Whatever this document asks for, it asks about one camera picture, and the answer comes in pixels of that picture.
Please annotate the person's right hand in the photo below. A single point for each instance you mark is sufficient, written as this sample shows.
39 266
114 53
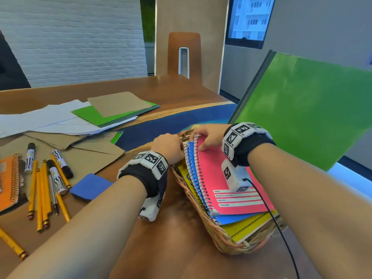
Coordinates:
212 135

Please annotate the person's left hand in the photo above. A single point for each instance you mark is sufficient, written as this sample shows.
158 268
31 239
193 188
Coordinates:
168 148

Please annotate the pink spiral notebook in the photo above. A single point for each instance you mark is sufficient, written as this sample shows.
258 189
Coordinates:
212 171

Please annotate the blue spiral notebook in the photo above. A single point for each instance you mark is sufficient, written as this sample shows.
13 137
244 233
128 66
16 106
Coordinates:
232 219

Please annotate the blue eraser block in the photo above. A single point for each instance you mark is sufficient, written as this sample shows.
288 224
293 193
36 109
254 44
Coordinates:
90 187

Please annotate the yellow notebook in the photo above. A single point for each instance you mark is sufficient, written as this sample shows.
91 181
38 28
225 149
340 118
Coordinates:
250 226

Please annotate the woven wicker basket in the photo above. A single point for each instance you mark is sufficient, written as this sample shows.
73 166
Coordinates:
221 244

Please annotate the silver ballpoint pens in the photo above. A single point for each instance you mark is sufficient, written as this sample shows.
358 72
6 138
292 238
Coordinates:
53 197

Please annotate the bunch of yellow pencils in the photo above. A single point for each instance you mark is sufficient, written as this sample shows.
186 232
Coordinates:
39 197

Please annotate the orange spiral notebook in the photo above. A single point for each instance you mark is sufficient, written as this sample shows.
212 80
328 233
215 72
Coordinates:
7 183

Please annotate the person's left forearm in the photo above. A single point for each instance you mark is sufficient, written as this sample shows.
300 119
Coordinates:
81 229

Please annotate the person's right forearm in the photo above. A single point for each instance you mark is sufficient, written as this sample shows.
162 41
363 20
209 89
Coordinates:
314 206

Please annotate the black left wrist marker band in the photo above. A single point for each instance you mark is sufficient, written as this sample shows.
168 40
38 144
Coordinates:
151 171

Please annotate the black wrist marker band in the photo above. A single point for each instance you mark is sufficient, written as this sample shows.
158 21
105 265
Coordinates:
151 171
250 145

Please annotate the black right wrist marker band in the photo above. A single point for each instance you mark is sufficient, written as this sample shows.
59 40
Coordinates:
250 145

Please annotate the brown wooden chair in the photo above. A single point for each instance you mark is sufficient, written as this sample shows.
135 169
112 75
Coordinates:
174 49

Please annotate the wooden table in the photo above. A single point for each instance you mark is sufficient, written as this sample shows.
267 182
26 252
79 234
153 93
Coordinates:
174 244

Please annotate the window with building view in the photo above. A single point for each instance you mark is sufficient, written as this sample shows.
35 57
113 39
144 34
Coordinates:
250 20

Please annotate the brown metal-framed board panel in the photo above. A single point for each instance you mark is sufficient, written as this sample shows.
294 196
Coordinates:
191 14

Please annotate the dark sofa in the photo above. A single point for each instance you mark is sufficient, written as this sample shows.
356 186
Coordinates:
11 72

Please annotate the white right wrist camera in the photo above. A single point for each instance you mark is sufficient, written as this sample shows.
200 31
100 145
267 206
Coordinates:
235 177

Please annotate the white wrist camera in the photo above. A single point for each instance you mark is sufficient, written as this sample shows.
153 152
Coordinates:
151 209
235 177

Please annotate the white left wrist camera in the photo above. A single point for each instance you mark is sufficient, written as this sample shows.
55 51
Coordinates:
151 209

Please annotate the green foliage wall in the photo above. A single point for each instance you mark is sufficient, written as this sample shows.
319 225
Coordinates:
148 20

